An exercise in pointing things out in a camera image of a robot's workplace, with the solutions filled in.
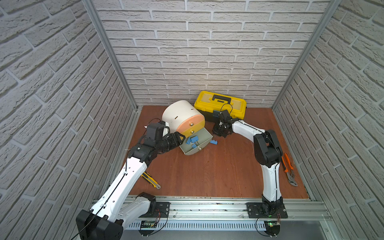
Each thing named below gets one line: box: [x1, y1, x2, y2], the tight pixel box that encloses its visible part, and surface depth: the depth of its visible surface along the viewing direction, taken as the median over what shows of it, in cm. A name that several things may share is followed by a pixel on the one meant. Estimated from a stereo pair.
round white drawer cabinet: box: [162, 100, 213, 145], surface depth 90 cm
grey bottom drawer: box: [179, 127, 214, 156], surface depth 96 cm
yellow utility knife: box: [140, 172, 161, 190], surface depth 84 cm
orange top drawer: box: [176, 114, 205, 133], surface depth 83 cm
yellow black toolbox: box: [194, 90, 247, 122], surface depth 102 cm
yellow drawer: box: [179, 121, 205, 141], surface depth 89 cm
